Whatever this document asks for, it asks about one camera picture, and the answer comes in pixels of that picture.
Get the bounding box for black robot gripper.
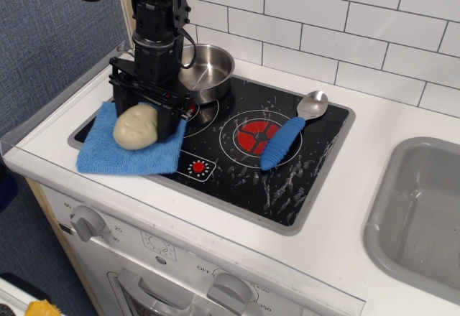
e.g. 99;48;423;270
109;39;190;140

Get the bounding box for beige toy potato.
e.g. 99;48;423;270
113;103;158;150

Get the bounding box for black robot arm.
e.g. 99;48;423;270
109;0;191;141

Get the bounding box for black toy stovetop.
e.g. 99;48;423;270
68;55;357;237

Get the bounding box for blue microfiber cloth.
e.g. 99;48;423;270
76;102;187;175

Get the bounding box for stainless steel pot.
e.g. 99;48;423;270
116;43;236;106

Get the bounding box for grey left oven knob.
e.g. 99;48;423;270
70;205;106;243

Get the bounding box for grey oven knob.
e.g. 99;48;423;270
206;273;252;315
70;205;106;243

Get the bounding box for white toy oven front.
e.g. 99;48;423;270
43;187;364;315

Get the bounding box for grey right oven knob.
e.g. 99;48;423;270
206;273;252;315

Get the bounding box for yellow and black object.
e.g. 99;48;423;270
0;299;62;316

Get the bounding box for grey sink basin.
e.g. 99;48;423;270
364;137;459;304

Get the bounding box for light wooden side post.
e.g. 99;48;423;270
120;0;136;54

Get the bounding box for blue handled metal spoon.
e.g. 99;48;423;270
260;90;328;171

